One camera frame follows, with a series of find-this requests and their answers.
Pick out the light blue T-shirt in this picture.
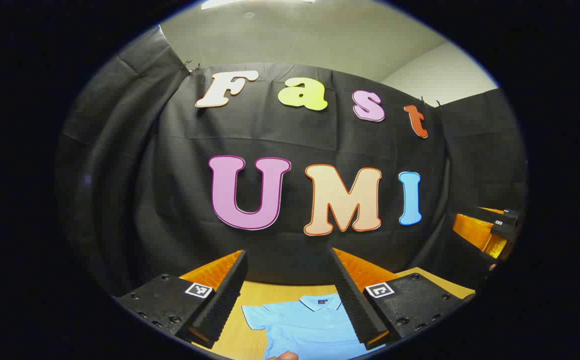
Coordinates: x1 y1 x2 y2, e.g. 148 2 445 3
241 293 386 360

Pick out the ceiling light panel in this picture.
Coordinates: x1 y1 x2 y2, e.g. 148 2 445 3
200 0 316 11

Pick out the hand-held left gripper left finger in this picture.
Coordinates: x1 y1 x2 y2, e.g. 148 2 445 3
114 249 249 350

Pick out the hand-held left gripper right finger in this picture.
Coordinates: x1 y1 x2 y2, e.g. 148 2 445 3
327 247 476 351

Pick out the black backdrop cloth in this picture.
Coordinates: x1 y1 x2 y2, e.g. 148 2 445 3
55 25 528 301

